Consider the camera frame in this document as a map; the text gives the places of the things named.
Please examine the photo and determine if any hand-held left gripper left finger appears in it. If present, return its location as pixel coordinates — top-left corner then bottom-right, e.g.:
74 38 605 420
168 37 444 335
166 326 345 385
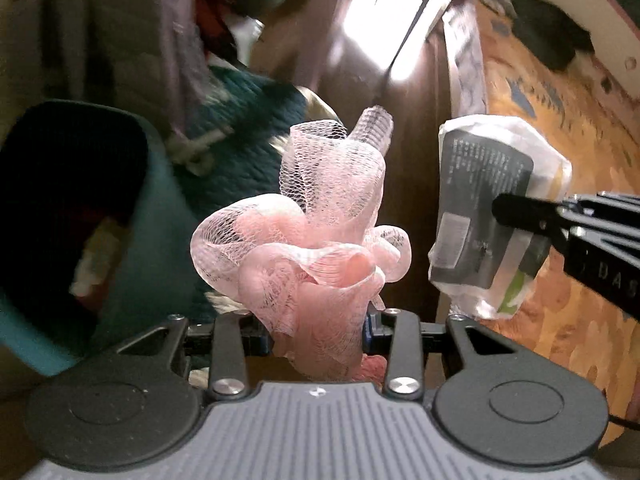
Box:
112 312 275 402

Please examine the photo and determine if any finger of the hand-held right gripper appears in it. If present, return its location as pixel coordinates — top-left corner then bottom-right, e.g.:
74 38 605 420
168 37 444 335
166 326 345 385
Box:
491 191 640 248

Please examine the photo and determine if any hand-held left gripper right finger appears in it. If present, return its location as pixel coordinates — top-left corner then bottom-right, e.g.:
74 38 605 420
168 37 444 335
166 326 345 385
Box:
364 308 521 402

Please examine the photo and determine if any white packet with grey label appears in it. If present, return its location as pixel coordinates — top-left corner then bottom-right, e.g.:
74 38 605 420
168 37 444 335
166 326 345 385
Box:
429 114 573 321

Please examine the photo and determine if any dark green trash bin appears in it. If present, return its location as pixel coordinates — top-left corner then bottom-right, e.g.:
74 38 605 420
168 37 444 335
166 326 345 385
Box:
0 100 201 378

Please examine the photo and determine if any pink mesh bath sponge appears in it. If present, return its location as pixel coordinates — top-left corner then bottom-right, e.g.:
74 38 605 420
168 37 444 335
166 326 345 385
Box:
190 105 413 383

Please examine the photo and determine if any orange floral bedsheet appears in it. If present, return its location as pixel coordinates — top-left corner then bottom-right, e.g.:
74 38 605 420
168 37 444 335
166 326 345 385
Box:
472 0 640 453

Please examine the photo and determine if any pink and white bed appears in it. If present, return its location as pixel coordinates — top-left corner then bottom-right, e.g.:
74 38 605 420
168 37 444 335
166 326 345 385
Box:
440 0 640 456

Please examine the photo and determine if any black cloth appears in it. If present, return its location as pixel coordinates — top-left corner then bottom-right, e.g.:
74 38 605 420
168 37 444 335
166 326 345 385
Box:
512 0 596 72

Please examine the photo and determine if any teal patchwork quilt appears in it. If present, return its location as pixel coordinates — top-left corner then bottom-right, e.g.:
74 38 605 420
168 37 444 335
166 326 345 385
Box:
172 62 311 321

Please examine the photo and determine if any grey backpack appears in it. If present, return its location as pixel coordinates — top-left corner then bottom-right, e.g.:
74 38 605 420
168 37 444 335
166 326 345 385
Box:
0 0 251 136

